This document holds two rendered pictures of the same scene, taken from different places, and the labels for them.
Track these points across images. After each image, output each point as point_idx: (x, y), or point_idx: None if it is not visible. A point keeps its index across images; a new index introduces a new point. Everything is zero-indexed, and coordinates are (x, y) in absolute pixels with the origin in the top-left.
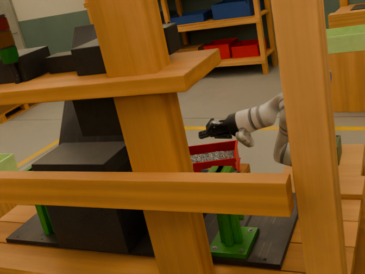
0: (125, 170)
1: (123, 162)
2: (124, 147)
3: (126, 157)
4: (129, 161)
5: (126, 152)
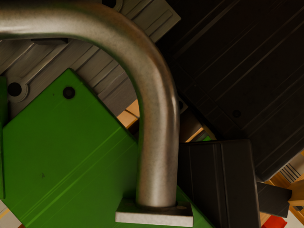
0: (271, 68)
1: (288, 91)
2: (299, 148)
3: (276, 113)
4: (255, 104)
5: (279, 133)
